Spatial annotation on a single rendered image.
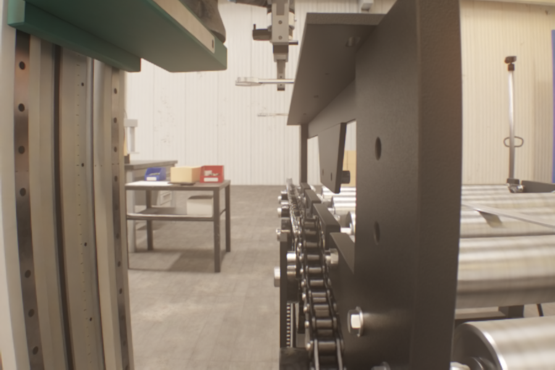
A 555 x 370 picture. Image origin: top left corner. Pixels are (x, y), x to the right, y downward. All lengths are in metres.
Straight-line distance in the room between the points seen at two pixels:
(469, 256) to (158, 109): 11.18
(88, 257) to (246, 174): 10.19
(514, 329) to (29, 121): 0.65
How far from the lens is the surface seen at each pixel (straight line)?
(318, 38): 0.33
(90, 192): 0.82
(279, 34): 0.57
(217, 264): 3.24
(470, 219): 0.95
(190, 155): 11.21
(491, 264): 0.63
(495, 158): 12.79
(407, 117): 0.22
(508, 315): 1.88
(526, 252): 0.68
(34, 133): 0.65
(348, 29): 0.30
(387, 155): 0.26
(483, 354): 0.36
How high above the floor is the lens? 1.06
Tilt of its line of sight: 2 degrees down
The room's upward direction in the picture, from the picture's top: straight up
